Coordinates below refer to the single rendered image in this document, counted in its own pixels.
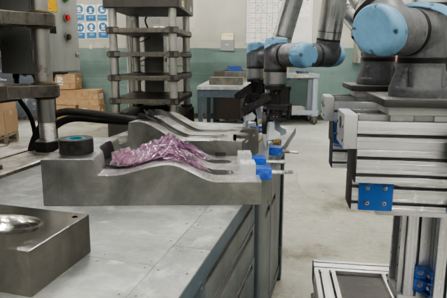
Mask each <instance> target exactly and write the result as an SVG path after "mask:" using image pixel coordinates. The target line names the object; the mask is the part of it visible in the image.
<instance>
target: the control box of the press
mask: <svg viewBox="0 0 447 298"><path fill-rule="evenodd" d="M48 7H49V11H50V12H52V13H54V14H55V19H56V27H55V28H54V29H51V30H50V38H51V58H52V68H53V81H55V76H56V75H65V74H68V72H78V71H80V57H79V43H78V19H77V7H76V0H48ZM0 9H4V10H9V11H22V12H26V11H28V10H30V3H29V0H0ZM0 51H1V66H2V73H3V74H13V79H14V84H19V78H20V75H23V76H27V75H31V76H32V77H33V79H34V81H35V68H34V58H33V40H32V30H31V29H30V28H27V27H12V29H4V30H0ZM18 103H19V104H20V105H21V107H22V108H23V110H24V111H25V112H26V114H27V116H28V118H29V120H30V123H31V128H32V133H33V132H34V130H35V129H36V125H35V120H34V118H33V115H32V114H31V111H30V110H29V109H28V107H27V106H26V104H25V103H24V102H23V100H22V98H21V99H18Z"/></svg>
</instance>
